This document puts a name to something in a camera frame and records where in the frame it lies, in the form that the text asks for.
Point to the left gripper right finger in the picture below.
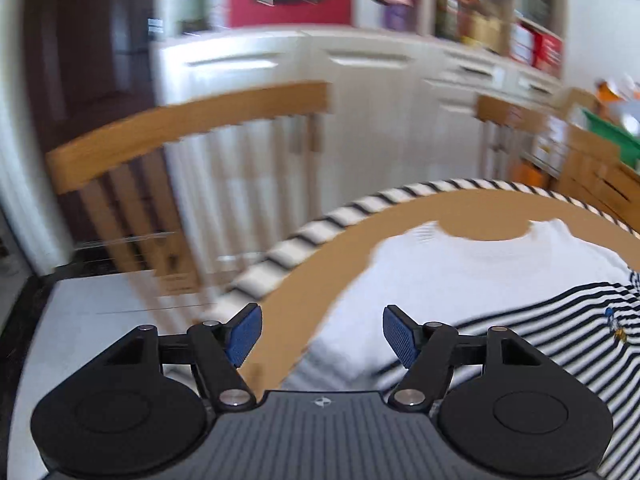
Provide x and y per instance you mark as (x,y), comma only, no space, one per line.
(426,352)

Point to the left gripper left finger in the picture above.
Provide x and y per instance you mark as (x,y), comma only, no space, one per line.
(218,350)

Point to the striped white navy sweater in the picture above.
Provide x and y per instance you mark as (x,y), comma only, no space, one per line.
(575,301)

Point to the left wooden chair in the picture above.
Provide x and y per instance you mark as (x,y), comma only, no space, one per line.
(196,192)

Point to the wooden chair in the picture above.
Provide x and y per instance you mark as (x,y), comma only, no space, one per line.
(507,131)
(196,192)

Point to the right wooden chair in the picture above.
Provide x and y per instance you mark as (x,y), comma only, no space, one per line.
(507,131)

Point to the wooden side cabinet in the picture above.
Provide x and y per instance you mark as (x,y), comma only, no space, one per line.
(591,170)

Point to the green plastic bin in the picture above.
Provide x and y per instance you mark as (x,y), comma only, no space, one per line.
(629,145)

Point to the white sideboard cabinet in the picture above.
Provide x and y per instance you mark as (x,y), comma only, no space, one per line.
(403,78)

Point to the red snack box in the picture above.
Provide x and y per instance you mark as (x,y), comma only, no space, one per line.
(548,54)

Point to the dark brown door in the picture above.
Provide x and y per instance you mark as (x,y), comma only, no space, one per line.
(87,64)

